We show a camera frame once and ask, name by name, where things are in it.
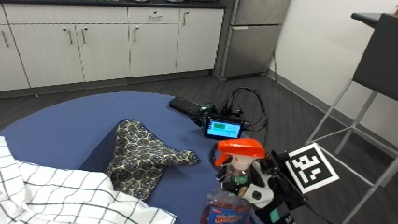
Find white kitchen cabinet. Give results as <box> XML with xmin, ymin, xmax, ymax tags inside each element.
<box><xmin>0</xmin><ymin>3</ymin><xmax>225</xmax><ymax>93</ymax></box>

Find small black green connector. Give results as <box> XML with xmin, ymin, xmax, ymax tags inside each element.
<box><xmin>200</xmin><ymin>103</ymin><xmax>218</xmax><ymax>126</ymax></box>

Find white black checked cloth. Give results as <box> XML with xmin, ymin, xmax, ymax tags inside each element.
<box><xmin>0</xmin><ymin>135</ymin><xmax>179</xmax><ymax>224</ymax></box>

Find navy yellow patterned cloth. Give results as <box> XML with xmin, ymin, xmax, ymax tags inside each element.
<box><xmin>104</xmin><ymin>119</ymin><xmax>202</xmax><ymax>201</ymax></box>

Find black countertop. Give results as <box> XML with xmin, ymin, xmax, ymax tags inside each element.
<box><xmin>0</xmin><ymin>0</ymin><xmax>228</xmax><ymax>9</ymax></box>

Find black cable bundle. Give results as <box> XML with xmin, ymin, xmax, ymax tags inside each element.
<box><xmin>218</xmin><ymin>87</ymin><xmax>272</xmax><ymax>133</ymax></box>

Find white marker cube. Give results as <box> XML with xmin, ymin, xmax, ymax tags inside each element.
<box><xmin>285</xmin><ymin>142</ymin><xmax>341</xmax><ymax>195</ymax></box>

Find stainless steel refrigerator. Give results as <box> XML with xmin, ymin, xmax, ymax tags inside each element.
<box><xmin>213</xmin><ymin>0</ymin><xmax>293</xmax><ymax>83</ymax></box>

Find silver drawer handle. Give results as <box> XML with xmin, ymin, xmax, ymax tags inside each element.
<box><xmin>148</xmin><ymin>8</ymin><xmax>164</xmax><ymax>21</ymax></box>

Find small black screen device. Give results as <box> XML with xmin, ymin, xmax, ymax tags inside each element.
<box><xmin>202</xmin><ymin>117</ymin><xmax>246</xmax><ymax>141</ymax></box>

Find black rectangular box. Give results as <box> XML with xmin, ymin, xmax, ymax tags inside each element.
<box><xmin>168</xmin><ymin>96</ymin><xmax>206</xmax><ymax>121</ymax></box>

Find dark high table metal legs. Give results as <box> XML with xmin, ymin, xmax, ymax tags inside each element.
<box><xmin>304</xmin><ymin>12</ymin><xmax>398</xmax><ymax>224</ymax></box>

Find orange trigger spray bottle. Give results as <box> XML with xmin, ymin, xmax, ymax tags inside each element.
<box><xmin>200</xmin><ymin>138</ymin><xmax>268</xmax><ymax>224</ymax></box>

